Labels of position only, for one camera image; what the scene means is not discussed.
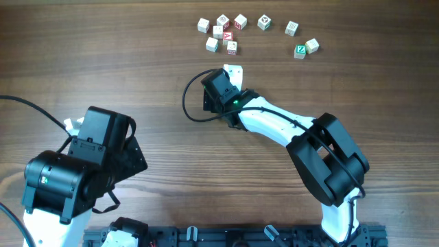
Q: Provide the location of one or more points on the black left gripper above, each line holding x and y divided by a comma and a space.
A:
130, 160

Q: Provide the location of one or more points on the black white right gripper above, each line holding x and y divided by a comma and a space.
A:
208, 103

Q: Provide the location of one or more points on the green letter Z block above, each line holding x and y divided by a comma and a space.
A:
300, 52

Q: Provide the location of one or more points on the white block plain picture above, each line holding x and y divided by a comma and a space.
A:
291, 28

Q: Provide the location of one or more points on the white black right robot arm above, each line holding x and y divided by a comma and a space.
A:
328, 161

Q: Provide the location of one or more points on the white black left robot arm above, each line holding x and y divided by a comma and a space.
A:
62, 186

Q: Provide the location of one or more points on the white block red number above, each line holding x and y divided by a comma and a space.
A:
232, 47

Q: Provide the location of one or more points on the white block green edge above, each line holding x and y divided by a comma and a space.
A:
212, 44

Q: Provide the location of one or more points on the red letter A block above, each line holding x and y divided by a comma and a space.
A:
227, 36

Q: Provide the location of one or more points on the plain white wooden block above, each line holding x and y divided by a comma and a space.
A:
218, 32

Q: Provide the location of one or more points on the white block far left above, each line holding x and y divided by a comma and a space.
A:
203, 25

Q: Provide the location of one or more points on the white block red picture top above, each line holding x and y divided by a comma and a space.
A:
223, 21

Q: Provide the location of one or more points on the white block red letter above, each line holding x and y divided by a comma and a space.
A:
240, 21

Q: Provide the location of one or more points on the white block green panda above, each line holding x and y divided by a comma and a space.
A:
264, 22

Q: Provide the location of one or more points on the white block yellow side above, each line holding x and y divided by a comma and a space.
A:
312, 45

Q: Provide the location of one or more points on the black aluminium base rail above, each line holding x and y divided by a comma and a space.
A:
128, 232

